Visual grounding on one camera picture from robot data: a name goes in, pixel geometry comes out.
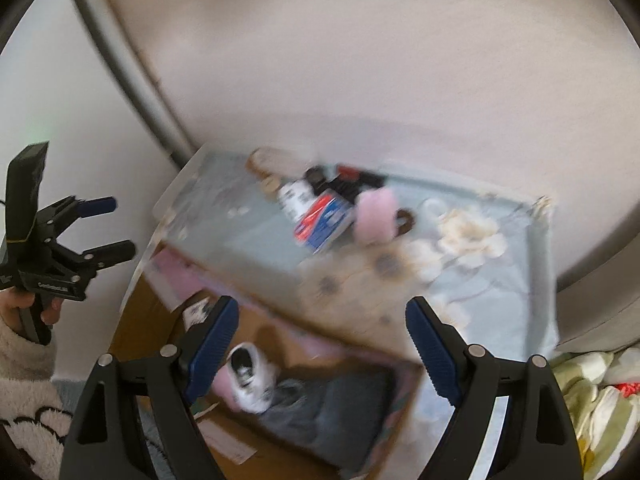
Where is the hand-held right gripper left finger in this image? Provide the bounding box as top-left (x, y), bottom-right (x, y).
top-left (59, 296), bottom-right (240, 480)

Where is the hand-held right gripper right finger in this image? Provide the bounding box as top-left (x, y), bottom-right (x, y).
top-left (405, 296), bottom-right (585, 480)

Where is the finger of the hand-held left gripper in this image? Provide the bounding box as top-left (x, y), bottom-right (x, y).
top-left (50, 240), bottom-right (137, 283)
top-left (35, 196), bottom-right (118, 241)

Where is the cardboard box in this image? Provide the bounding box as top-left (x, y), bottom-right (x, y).
top-left (107, 245), bottom-right (426, 480)

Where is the person's left forearm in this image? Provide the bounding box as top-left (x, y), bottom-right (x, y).
top-left (0, 319), bottom-right (77, 467)

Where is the person's left hand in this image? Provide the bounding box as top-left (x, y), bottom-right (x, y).
top-left (0, 290), bottom-right (62, 335)

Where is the pink packet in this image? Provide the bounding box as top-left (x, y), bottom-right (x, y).
top-left (212, 375), bottom-right (241, 411)

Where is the white patterned sock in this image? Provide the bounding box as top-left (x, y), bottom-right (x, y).
top-left (227, 342), bottom-right (278, 413)

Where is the grey cloth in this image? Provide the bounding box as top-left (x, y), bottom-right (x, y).
top-left (260, 370), bottom-right (401, 471)

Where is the pink fluffy roll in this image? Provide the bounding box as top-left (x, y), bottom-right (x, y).
top-left (354, 189), bottom-right (398, 246)

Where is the white bottle with black cap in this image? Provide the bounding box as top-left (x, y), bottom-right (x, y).
top-left (277, 167), bottom-right (326, 223)

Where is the beige tape roll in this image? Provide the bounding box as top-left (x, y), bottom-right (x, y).
top-left (248, 147), bottom-right (288, 176)

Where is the blue red white box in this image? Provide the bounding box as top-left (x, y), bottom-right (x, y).
top-left (292, 192), bottom-right (353, 253)

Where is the floral bedsheet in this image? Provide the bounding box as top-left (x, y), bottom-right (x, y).
top-left (550, 347), bottom-right (640, 480)

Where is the black plastic item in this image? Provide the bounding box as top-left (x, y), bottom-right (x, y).
top-left (325, 170), bottom-right (388, 201)

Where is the brown hair tie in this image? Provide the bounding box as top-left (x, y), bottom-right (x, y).
top-left (392, 210), bottom-right (417, 235)

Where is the grey metal rail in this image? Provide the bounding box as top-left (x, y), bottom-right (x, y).
top-left (65, 0), bottom-right (198, 171)

